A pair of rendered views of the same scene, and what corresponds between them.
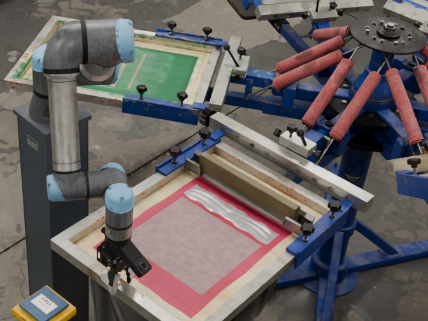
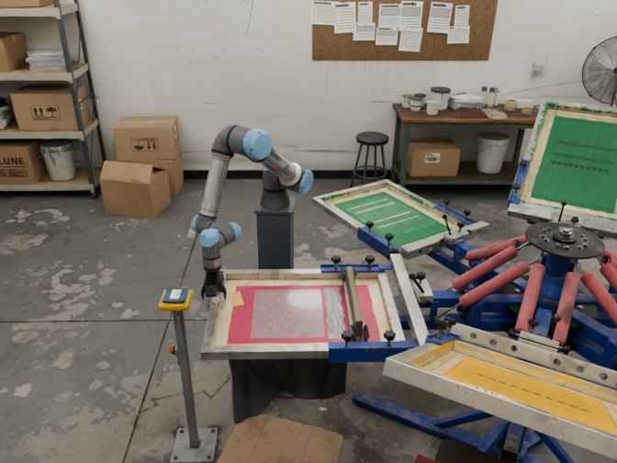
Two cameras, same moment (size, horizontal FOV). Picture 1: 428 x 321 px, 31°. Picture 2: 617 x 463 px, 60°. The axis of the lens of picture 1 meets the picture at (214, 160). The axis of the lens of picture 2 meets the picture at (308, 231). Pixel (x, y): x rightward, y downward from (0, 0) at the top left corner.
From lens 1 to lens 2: 1.69 m
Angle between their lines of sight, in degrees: 45
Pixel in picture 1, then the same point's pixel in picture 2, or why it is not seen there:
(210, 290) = (259, 338)
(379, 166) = not seen: outside the picture
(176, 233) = (287, 303)
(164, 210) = (298, 289)
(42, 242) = not seen: hidden behind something
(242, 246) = (313, 331)
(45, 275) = not seen: hidden behind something
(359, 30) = (539, 228)
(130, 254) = (208, 279)
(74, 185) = (202, 224)
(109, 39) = (241, 137)
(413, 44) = (576, 252)
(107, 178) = (220, 227)
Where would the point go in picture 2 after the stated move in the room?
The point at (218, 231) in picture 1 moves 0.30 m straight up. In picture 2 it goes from (311, 315) to (312, 254)
